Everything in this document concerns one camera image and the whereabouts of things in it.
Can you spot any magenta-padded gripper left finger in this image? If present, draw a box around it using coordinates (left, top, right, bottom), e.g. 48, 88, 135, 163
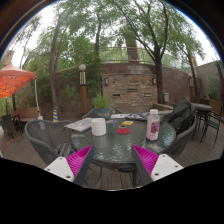
43, 144, 96, 187

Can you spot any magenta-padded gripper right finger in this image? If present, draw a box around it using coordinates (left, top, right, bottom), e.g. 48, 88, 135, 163
130, 143, 184, 186

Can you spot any purple juice bottle white cap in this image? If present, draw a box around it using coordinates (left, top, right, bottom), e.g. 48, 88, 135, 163
145, 108, 161, 142

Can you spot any flat round red coaster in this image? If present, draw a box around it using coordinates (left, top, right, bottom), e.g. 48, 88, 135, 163
115, 127, 131, 135

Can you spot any white cup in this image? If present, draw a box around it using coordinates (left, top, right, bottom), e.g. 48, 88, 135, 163
90, 117, 107, 137

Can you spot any grey chair with jacket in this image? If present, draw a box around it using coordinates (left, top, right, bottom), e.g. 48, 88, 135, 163
159, 113, 198, 159

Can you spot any black laptop with stickers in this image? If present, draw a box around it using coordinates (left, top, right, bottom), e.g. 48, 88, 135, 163
124, 112, 166, 123

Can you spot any grey mesh chair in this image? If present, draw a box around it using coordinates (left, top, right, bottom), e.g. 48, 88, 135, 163
24, 118, 84, 166

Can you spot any grey chair behind plant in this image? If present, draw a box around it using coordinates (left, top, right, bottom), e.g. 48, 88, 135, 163
81, 107, 124, 120

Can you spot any black jacket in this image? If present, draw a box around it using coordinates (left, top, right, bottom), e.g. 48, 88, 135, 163
168, 98, 197, 134

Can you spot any potted green plant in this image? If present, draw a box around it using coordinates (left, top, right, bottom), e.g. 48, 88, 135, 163
91, 93, 113, 118

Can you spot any black bar table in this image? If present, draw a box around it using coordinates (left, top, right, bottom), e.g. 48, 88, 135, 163
193, 102, 213, 144

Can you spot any black metal chair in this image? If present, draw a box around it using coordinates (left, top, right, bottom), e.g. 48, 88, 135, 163
199, 106, 224, 148

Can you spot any group of dark chairs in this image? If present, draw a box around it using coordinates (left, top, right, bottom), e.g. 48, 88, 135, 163
0, 113, 23, 139

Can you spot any orange canopy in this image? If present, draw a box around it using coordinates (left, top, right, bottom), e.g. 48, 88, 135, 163
0, 61, 44, 121

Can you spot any blue yellow striped post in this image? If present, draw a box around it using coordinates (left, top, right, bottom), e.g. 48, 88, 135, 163
52, 106, 60, 123

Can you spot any globe lamp post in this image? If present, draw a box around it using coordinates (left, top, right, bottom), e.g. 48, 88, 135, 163
78, 63, 89, 116

